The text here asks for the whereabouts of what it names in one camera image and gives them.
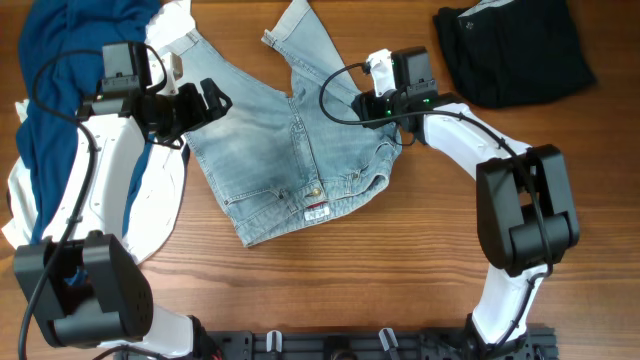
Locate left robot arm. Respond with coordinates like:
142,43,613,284
13,42,232,359

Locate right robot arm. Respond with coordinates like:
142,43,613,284
353,47,579,359

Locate dark blue shirt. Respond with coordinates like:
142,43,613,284
16,0,161,244

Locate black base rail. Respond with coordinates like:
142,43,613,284
113,326,558,360

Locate black folded garment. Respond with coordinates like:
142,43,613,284
433,0,596,109

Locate light blue denim shorts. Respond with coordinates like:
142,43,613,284
157,0,403,248

